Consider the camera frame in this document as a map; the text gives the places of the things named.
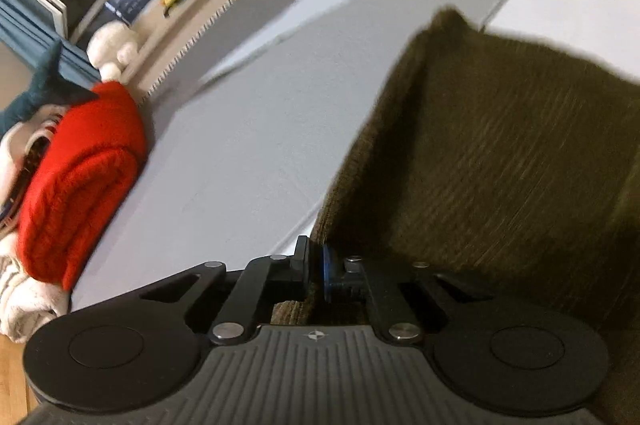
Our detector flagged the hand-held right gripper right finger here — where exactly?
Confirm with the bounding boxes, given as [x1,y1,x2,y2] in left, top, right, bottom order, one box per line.
[320,245,501,347]

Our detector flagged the cream fleece blanket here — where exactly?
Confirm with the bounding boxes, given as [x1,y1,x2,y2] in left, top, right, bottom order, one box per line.
[0,125,72,345]

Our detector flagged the red folded blanket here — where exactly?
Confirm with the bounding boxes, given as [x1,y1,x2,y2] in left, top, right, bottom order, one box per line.
[17,80,149,292]

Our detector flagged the grey bed sheet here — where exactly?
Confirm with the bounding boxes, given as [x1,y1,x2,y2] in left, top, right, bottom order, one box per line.
[70,0,557,312]

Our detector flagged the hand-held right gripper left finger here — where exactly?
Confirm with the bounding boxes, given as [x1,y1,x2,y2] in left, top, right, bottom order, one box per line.
[135,235,321,347]

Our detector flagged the olive corduroy pants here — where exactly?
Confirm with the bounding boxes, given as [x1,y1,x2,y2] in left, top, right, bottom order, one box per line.
[270,8,640,356]

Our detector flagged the white plush toy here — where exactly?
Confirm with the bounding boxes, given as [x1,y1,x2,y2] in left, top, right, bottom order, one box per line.
[86,21,142,79]

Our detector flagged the blue curtain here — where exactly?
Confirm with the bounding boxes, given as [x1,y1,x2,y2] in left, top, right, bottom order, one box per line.
[0,0,101,73]

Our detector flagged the blue shark plush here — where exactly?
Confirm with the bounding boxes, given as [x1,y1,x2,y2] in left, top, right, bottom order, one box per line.
[0,39,99,132]

